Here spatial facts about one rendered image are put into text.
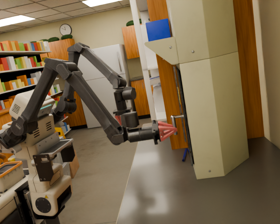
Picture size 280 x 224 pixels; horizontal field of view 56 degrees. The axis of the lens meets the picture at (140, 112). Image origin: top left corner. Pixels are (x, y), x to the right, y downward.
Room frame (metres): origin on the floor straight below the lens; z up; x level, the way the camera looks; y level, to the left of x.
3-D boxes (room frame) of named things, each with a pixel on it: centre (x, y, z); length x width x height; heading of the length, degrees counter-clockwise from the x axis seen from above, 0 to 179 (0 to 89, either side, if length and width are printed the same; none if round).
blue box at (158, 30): (1.24, -0.15, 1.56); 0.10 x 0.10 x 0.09; 83
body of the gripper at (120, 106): (1.48, 0.10, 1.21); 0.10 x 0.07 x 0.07; 83
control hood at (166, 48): (1.14, -0.14, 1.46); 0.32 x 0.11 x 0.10; 173
